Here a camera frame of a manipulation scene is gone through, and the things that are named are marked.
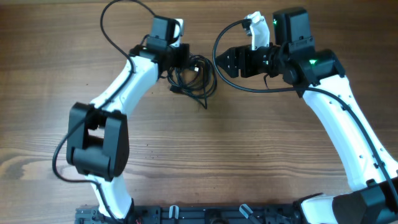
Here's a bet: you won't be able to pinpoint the black cable bundle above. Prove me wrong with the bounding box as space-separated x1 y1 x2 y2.
166 53 218 110

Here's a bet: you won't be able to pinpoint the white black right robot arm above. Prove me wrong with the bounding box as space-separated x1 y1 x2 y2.
212 7 397 223

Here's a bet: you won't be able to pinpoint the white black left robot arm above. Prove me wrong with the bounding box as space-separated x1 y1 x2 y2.
66 16 190 223

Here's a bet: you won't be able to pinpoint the black right camera cable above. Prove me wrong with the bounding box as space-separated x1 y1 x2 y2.
212 18 398 203

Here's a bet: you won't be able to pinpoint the black camera cable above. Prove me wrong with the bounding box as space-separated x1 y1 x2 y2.
51 0 175 223
212 18 398 203

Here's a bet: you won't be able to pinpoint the black left camera cable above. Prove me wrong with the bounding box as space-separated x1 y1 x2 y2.
51 0 175 223

